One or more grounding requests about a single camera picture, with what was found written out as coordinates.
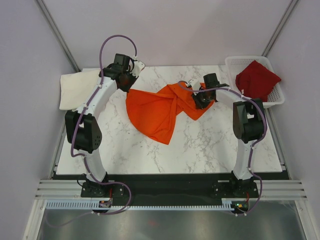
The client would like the orange t shirt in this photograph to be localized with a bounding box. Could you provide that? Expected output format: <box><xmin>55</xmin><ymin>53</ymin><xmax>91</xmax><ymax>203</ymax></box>
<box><xmin>125</xmin><ymin>83</ymin><xmax>214</xmax><ymax>145</ymax></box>

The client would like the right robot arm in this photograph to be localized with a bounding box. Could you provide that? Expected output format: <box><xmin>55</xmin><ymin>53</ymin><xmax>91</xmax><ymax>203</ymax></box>
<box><xmin>186</xmin><ymin>73</ymin><xmax>267</xmax><ymax>197</ymax></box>

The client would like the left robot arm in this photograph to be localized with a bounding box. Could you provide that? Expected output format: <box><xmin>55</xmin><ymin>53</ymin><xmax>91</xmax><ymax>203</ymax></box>
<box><xmin>64</xmin><ymin>53</ymin><xmax>145</xmax><ymax>197</ymax></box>

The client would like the white plastic basket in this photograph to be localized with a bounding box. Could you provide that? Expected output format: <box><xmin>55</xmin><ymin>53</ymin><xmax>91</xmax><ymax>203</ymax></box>
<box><xmin>225</xmin><ymin>55</ymin><xmax>285</xmax><ymax>109</ymax></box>

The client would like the cream folded t shirt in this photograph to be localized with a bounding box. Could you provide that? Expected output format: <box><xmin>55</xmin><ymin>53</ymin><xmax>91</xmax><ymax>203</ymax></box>
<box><xmin>59</xmin><ymin>69</ymin><xmax>100</xmax><ymax>111</ymax></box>

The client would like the dark red t shirt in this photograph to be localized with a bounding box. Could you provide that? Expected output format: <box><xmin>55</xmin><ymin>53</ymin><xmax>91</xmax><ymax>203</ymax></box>
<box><xmin>235</xmin><ymin>60</ymin><xmax>281</xmax><ymax>102</ymax></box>

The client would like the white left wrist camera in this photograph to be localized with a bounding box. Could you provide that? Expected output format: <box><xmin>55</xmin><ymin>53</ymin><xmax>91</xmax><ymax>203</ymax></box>
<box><xmin>130</xmin><ymin>58</ymin><xmax>146</xmax><ymax>78</ymax></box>

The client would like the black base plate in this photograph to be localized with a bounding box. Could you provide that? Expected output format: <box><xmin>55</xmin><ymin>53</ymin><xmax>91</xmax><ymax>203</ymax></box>
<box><xmin>53</xmin><ymin>172</ymin><xmax>294</xmax><ymax>207</ymax></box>

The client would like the right aluminium corner post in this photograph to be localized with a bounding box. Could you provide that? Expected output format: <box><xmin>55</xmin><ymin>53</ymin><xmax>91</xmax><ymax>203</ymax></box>
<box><xmin>261</xmin><ymin>0</ymin><xmax>300</xmax><ymax>57</ymax></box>

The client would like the aluminium corner post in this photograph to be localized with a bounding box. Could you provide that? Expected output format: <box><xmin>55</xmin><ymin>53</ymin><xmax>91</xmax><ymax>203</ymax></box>
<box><xmin>34</xmin><ymin>0</ymin><xmax>81</xmax><ymax>72</ymax></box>
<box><xmin>261</xmin><ymin>0</ymin><xmax>300</xmax><ymax>57</ymax></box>

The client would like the left aluminium corner post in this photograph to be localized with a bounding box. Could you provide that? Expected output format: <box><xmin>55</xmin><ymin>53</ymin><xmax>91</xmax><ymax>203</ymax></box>
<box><xmin>34</xmin><ymin>0</ymin><xmax>81</xmax><ymax>72</ymax></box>

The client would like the aluminium frame rail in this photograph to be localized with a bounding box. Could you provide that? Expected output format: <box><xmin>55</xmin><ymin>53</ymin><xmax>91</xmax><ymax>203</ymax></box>
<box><xmin>35</xmin><ymin>180</ymin><xmax>307</xmax><ymax>200</ymax></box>

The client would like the white slotted cable duct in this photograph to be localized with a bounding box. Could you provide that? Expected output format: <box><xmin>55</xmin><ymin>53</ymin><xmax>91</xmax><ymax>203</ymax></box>
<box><xmin>45</xmin><ymin>199</ymin><xmax>234</xmax><ymax>211</ymax></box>

